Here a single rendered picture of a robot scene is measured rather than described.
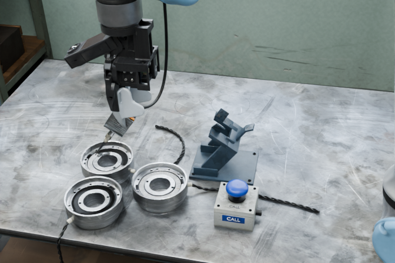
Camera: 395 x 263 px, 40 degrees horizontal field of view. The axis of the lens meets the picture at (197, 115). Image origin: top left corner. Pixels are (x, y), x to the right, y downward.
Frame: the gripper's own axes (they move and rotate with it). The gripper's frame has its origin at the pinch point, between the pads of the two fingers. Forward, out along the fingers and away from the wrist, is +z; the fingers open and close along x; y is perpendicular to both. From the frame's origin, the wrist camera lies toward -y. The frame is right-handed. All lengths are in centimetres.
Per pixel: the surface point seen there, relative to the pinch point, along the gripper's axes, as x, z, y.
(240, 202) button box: -10.3, 8.7, 24.2
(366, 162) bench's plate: 10, 13, 47
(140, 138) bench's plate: 10.3, 13.0, -0.7
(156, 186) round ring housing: -4.9, 12.3, 7.2
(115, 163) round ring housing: 0.1, 12.1, -2.9
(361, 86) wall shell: 152, 81, 63
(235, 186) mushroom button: -9.6, 5.7, 23.1
